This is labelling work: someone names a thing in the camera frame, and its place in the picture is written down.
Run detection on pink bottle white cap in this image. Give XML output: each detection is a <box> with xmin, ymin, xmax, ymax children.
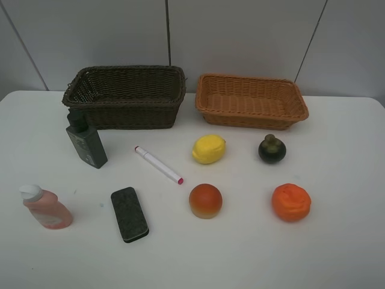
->
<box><xmin>19</xmin><ymin>185</ymin><xmax>73</xmax><ymax>229</ymax></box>

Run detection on dark purple mangosteen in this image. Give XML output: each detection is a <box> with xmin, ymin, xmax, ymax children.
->
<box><xmin>258</xmin><ymin>134</ymin><xmax>286</xmax><ymax>164</ymax></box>

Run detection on orange tangerine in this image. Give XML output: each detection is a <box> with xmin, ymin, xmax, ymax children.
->
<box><xmin>271</xmin><ymin>183</ymin><xmax>312</xmax><ymax>222</ymax></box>

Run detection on red orange peach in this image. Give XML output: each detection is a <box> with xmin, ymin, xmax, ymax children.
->
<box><xmin>189</xmin><ymin>184</ymin><xmax>223</xmax><ymax>219</ymax></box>

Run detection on dark grey whiteboard eraser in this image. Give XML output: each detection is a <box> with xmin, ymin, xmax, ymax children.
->
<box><xmin>111</xmin><ymin>187</ymin><xmax>149</xmax><ymax>243</ymax></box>

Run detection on yellow lemon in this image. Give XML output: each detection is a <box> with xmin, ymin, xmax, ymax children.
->
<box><xmin>192</xmin><ymin>134</ymin><xmax>226</xmax><ymax>164</ymax></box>

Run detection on dark green pump bottle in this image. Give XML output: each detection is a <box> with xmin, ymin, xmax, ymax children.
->
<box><xmin>66</xmin><ymin>108</ymin><xmax>108</xmax><ymax>169</ymax></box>

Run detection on orange wicker basket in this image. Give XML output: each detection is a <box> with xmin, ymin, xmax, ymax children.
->
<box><xmin>195</xmin><ymin>73</ymin><xmax>309</xmax><ymax>130</ymax></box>

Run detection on dark brown wicker basket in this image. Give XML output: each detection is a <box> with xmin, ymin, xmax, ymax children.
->
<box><xmin>62</xmin><ymin>65</ymin><xmax>186</xmax><ymax>130</ymax></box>

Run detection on white marker pink caps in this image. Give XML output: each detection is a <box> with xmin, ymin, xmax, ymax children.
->
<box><xmin>135</xmin><ymin>146</ymin><xmax>184</xmax><ymax>185</ymax></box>

